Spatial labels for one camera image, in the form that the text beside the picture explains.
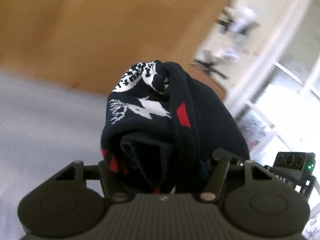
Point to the wooden headboard panel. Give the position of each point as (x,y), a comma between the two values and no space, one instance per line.
(89,44)

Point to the grey striped bed sheet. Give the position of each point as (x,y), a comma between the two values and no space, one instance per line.
(43,128)

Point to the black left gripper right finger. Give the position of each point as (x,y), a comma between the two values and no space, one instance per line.
(222,162)

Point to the black patterned knit garment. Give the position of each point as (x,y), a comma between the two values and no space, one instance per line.
(162,127)

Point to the white window frame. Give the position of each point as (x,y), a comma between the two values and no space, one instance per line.
(276,104)

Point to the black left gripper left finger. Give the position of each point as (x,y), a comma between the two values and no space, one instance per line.
(111,182)

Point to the black bracket on wall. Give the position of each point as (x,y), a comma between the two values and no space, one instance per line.
(208,67)

